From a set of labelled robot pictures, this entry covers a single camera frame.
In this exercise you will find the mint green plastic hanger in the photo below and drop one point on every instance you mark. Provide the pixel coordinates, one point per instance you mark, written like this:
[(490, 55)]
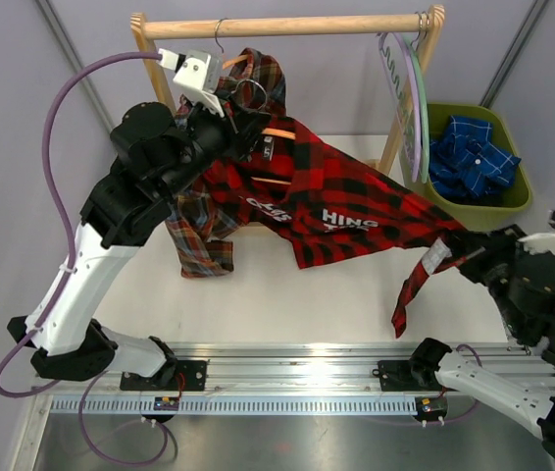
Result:
[(417, 73)]

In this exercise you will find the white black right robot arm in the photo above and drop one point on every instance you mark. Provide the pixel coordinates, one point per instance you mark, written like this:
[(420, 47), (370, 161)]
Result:
[(518, 271)]

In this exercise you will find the orange hanger of red shirt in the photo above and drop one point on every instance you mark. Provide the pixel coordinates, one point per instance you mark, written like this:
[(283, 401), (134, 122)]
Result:
[(267, 132)]

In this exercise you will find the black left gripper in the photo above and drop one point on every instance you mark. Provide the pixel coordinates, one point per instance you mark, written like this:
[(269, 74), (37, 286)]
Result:
[(237, 128)]

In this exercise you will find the green plastic bin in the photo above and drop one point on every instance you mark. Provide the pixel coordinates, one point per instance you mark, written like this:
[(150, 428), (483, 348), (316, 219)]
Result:
[(485, 214)]

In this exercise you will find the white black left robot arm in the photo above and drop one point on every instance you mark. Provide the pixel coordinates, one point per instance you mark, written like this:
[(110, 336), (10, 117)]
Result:
[(156, 160)]

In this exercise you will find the lilac plastic hanger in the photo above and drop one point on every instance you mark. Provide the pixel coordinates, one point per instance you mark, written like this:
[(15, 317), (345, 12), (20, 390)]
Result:
[(412, 108)]

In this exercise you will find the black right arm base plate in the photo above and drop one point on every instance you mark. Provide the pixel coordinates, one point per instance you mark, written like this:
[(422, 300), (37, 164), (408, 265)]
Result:
[(395, 376)]

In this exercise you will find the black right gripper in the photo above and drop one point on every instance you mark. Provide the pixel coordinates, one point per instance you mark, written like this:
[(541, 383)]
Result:
[(483, 246)]

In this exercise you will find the brown multicolour plaid shirt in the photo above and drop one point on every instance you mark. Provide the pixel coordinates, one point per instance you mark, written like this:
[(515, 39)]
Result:
[(198, 225)]

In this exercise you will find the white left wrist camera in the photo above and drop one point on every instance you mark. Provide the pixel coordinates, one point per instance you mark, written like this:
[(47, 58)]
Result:
[(197, 74)]

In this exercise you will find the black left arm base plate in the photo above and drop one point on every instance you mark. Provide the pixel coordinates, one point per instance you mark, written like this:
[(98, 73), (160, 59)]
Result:
[(185, 375)]

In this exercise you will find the aluminium mounting rail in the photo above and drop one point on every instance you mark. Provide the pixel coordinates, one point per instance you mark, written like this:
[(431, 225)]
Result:
[(296, 379)]

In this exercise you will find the blue checked shirt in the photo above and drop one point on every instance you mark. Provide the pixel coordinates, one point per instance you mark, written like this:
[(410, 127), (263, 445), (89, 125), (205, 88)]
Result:
[(464, 164)]

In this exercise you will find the red black checked shirt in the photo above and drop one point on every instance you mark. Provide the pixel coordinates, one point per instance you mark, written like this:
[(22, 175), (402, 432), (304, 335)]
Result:
[(330, 206)]

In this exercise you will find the wooden clothes rack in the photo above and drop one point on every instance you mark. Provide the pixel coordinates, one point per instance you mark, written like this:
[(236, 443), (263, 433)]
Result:
[(406, 44)]

